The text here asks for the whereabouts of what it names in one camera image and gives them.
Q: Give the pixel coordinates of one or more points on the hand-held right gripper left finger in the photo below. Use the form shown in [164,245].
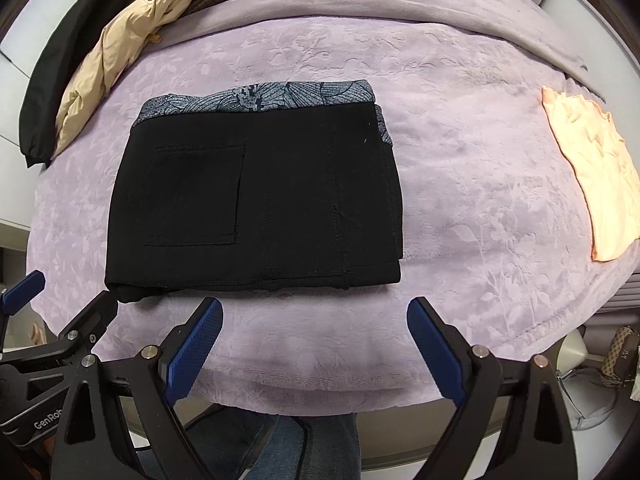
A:
[192,350]

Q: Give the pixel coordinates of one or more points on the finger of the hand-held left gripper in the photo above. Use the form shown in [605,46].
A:
[90,320]
[22,285]

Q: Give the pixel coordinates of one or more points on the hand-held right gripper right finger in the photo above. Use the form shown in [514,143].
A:
[435,350]

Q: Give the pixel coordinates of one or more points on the black pants with patterned waistband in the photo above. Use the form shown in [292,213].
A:
[250,185]

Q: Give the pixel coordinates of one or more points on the person's legs in jeans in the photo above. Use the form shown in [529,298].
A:
[325,450]

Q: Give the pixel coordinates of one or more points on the purple embossed blanket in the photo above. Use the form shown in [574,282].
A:
[475,185]

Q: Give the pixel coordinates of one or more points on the brown patterned handbag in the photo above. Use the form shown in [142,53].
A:
[622,355]

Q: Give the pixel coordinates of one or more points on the black jacket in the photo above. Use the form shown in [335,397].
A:
[55,60]

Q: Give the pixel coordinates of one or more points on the peach cloth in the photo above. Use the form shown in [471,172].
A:
[600,175]

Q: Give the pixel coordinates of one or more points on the beige puffer jacket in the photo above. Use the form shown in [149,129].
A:
[110,60]

